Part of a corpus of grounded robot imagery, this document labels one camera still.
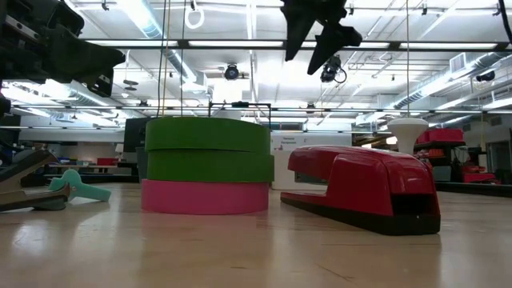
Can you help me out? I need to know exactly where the green tape roll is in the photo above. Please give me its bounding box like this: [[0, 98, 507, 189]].
[[146, 150, 275, 184], [144, 117, 271, 154]]

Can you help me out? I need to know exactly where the black camera with cable loop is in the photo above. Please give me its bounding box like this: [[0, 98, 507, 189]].
[[319, 54, 347, 84]]

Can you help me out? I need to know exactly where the black monitor panel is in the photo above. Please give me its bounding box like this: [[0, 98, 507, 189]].
[[123, 116, 162, 153]]

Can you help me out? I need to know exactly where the black overhead crossbar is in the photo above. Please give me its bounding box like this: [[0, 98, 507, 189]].
[[79, 38, 512, 52]]

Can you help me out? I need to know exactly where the white mushroom lamp metal base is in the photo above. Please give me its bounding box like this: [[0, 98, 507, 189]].
[[386, 118, 430, 156]]

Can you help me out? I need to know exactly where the teal plastic bin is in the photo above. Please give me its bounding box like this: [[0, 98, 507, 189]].
[[135, 146, 149, 183]]

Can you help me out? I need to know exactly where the black overhead camera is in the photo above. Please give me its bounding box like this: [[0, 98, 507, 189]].
[[223, 63, 240, 81]]

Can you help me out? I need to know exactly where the white hanging ring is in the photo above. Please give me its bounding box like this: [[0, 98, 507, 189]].
[[184, 6, 205, 30]]

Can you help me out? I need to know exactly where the black stand frame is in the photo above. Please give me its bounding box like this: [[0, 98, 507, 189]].
[[207, 102, 272, 121]]

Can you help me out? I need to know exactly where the white plastic bin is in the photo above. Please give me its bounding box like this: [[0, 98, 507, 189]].
[[271, 150, 298, 192]]

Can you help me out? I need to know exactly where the black staple remover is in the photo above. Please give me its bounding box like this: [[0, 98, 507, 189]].
[[0, 150, 71, 213]]

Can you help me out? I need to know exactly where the pink tape roll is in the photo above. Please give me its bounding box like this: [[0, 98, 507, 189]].
[[140, 178, 270, 216]]

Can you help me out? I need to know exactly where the teal staple remover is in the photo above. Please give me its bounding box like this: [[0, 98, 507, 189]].
[[48, 168, 112, 203]]

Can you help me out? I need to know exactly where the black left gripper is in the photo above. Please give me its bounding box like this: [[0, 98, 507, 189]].
[[0, 0, 126, 98]]

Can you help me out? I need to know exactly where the red storage bin rack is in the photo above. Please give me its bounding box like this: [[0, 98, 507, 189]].
[[415, 127, 501, 185]]

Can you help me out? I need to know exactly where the black aluminium table frame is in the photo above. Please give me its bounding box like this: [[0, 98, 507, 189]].
[[0, 171, 512, 199]]

